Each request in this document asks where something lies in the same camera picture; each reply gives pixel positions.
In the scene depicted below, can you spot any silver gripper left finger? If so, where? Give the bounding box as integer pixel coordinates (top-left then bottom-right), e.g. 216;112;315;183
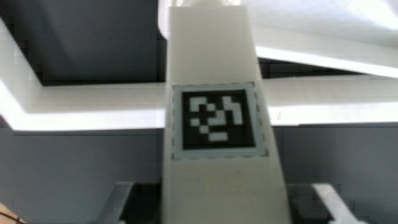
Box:
88;182;159;224

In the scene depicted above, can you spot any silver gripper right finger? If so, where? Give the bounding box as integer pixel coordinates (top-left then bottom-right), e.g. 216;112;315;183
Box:
287;183;367;224

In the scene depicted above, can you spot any white desk top tray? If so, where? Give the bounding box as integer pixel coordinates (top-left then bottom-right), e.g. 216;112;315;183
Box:
0;0;398;132

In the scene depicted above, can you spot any white leg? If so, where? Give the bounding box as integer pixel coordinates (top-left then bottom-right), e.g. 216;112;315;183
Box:
161;0;292;224

